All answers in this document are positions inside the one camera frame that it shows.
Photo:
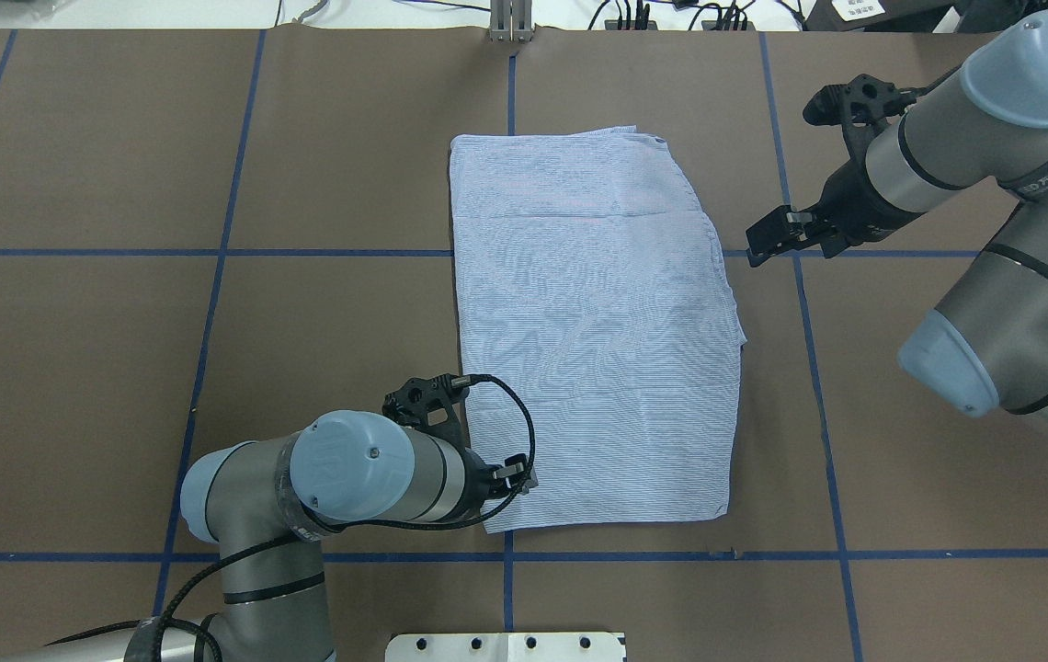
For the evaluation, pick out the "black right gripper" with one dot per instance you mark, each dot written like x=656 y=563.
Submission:
x=851 y=209

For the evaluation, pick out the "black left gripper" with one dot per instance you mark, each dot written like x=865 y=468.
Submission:
x=480 y=477

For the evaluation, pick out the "light blue striped shirt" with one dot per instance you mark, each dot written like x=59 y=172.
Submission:
x=589 y=278

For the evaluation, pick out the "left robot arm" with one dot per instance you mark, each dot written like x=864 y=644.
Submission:
x=269 y=505

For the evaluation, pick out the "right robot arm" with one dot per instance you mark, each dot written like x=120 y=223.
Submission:
x=910 y=149

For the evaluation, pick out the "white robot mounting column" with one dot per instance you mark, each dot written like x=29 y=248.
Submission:
x=535 y=646

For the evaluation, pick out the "black label printer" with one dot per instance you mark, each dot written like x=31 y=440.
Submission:
x=876 y=16

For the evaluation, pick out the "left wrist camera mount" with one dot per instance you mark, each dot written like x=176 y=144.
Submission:
x=427 y=406

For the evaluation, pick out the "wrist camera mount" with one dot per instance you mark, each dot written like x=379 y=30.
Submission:
x=427 y=406
x=861 y=108

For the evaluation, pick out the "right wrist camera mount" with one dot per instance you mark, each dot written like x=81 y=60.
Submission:
x=861 y=108

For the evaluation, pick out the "aluminium frame post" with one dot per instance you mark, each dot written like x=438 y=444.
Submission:
x=511 y=21

